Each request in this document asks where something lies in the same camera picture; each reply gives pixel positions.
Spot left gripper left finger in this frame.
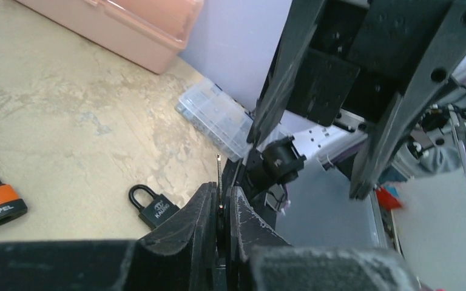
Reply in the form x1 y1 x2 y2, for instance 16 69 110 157
0 182 217 290

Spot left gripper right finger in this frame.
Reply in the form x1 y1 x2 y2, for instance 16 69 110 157
226 186 418 290

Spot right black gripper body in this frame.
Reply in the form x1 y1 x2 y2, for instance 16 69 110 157
286 1 451 125

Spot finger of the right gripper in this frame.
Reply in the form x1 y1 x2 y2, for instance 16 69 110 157
247 1 326 146
349 1 466 200

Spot black head key pair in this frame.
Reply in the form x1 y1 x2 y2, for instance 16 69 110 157
216 153 223 209

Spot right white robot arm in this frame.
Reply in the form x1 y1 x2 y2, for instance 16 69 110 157
236 1 466 206

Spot clear screw organizer box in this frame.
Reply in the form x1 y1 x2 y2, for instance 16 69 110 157
175 78 253 164

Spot pink plastic storage box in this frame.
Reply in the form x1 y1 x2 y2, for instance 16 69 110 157
20 0 204 74

